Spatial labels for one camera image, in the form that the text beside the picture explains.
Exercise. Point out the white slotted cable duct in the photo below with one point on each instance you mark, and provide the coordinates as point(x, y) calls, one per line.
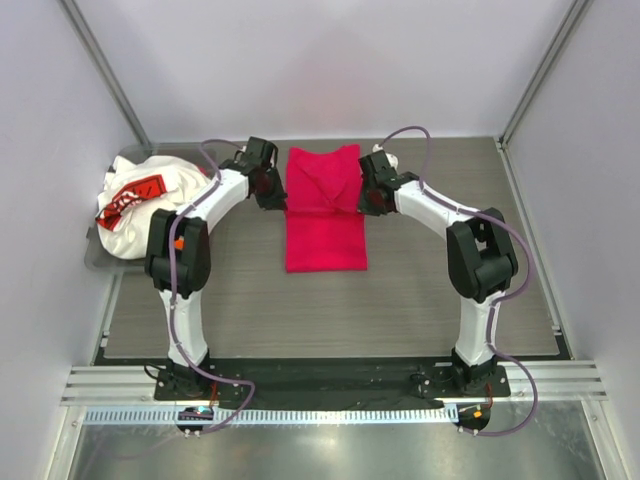
point(202, 416)

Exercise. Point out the right aluminium frame post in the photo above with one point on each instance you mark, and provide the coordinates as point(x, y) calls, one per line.
point(560, 40)

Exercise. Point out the white t shirt red print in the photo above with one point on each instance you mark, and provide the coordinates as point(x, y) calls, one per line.
point(133, 192)

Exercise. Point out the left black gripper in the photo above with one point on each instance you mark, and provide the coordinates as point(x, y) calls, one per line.
point(274, 202)

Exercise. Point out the left aluminium frame post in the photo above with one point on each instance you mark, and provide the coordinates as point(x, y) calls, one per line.
point(100, 61)

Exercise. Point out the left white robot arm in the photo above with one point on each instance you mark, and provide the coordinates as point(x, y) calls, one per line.
point(178, 255)

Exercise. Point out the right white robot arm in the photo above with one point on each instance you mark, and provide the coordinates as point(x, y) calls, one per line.
point(481, 260)

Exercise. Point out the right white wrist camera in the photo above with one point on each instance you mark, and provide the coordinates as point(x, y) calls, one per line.
point(391, 158)

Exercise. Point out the aluminium front rail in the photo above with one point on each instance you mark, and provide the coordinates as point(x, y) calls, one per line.
point(556, 380)

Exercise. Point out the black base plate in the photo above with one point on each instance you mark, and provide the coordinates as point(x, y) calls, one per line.
point(327, 384)

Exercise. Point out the clear plastic bin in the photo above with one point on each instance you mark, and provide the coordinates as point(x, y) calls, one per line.
point(96, 257)

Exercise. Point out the pink t shirt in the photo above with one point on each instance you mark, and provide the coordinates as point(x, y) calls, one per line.
point(324, 230)

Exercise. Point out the aluminium frame post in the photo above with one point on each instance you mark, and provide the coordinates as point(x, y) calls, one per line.
point(100, 61)
point(560, 40)

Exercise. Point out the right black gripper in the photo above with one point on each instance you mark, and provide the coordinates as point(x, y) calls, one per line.
point(365, 207)

